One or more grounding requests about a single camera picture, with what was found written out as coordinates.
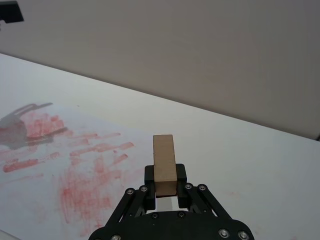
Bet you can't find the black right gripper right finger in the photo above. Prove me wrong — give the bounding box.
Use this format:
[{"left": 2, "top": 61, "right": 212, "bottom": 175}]
[{"left": 175, "top": 163, "right": 235, "bottom": 222}]

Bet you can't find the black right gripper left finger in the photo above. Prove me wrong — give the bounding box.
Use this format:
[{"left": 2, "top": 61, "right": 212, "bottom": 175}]
[{"left": 102, "top": 164, "right": 157, "bottom": 228}]

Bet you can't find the light wooden rectangular block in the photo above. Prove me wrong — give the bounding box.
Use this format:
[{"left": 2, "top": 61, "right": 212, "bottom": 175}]
[{"left": 152, "top": 134, "right": 178, "bottom": 197}]

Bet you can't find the white sheet with red smears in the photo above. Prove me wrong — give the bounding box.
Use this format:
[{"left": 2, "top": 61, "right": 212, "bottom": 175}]
[{"left": 0, "top": 52, "right": 320, "bottom": 240}]

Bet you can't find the black angular object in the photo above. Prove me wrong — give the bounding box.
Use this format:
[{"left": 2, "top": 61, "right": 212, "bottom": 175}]
[{"left": 0, "top": 0, "right": 25, "bottom": 25}]

